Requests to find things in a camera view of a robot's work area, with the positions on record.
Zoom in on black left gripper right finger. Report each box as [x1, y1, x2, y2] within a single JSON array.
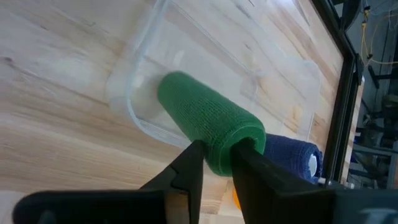
[[229, 138, 398, 224]]

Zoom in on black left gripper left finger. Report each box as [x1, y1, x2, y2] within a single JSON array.
[[12, 140, 205, 224]]

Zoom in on orange pill bottle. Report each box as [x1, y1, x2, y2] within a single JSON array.
[[232, 186, 243, 211]]

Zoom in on green bottle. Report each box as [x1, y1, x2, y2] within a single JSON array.
[[157, 70, 267, 177]]

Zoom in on clear plastic bin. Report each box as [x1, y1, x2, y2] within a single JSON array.
[[105, 0, 322, 150]]

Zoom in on black table frame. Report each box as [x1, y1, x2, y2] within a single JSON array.
[[310, 0, 365, 189]]

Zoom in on yellow cable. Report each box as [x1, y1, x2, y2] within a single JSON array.
[[360, 6, 398, 66]]

